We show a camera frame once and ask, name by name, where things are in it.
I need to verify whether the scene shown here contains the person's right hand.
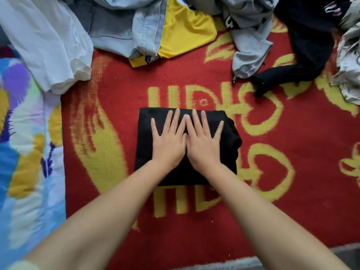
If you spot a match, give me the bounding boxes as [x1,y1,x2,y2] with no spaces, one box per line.
[184,109,225,178]

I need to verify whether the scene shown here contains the person's left hand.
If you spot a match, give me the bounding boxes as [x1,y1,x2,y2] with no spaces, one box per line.
[150,108,188,173]

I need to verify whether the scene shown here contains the black printed t-shirt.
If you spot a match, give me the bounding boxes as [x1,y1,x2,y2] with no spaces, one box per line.
[134,106,243,187]

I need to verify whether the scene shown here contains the pile of mixed clothes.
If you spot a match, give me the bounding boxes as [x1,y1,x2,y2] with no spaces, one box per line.
[0,0,352,99]

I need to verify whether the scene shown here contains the person's right forearm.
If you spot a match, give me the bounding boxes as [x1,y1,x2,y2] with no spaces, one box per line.
[202,163,351,270]

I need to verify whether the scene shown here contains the person's left forearm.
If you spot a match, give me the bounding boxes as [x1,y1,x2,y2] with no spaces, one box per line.
[24,159,172,270]

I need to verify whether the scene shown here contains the white bed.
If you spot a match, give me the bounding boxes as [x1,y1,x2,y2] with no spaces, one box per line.
[0,0,360,270]

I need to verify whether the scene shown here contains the red bedsheet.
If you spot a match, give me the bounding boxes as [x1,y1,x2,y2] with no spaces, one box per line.
[61,14,360,270]

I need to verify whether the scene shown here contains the colourful patterned pillow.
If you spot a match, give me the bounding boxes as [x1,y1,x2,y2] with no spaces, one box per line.
[0,56,67,270]

